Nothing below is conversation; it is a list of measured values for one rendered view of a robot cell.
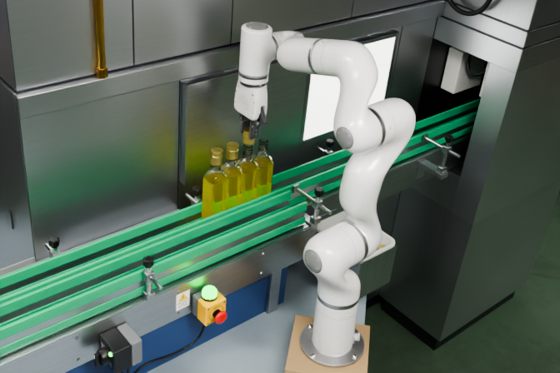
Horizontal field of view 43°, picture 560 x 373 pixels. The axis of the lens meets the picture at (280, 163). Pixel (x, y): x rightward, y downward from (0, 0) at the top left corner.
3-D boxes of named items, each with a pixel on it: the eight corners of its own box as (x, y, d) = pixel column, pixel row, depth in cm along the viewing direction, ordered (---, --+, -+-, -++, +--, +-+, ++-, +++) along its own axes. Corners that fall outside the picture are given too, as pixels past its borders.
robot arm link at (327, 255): (367, 297, 199) (378, 228, 187) (321, 326, 188) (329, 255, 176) (337, 276, 206) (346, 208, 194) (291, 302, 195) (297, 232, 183)
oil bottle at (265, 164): (258, 204, 229) (263, 147, 218) (269, 213, 225) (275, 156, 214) (245, 210, 226) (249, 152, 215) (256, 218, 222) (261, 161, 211)
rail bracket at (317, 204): (296, 204, 230) (299, 171, 224) (331, 230, 220) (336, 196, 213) (288, 206, 228) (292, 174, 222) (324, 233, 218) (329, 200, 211)
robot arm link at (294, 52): (354, 30, 179) (276, 26, 202) (308, 42, 170) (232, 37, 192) (357, 65, 182) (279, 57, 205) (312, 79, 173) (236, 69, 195)
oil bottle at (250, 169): (244, 210, 226) (248, 152, 215) (255, 218, 222) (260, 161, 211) (230, 215, 222) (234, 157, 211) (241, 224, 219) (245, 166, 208)
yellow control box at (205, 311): (211, 304, 206) (212, 285, 202) (226, 319, 201) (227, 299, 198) (191, 313, 202) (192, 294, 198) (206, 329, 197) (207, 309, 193)
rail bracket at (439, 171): (419, 173, 273) (430, 121, 262) (453, 194, 263) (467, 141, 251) (411, 176, 271) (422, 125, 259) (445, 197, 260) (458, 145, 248)
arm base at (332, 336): (359, 321, 217) (367, 275, 208) (367, 369, 201) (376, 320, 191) (297, 320, 216) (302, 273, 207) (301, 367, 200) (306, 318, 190)
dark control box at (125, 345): (127, 344, 190) (127, 321, 186) (142, 362, 185) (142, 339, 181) (99, 357, 185) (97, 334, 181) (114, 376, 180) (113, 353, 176)
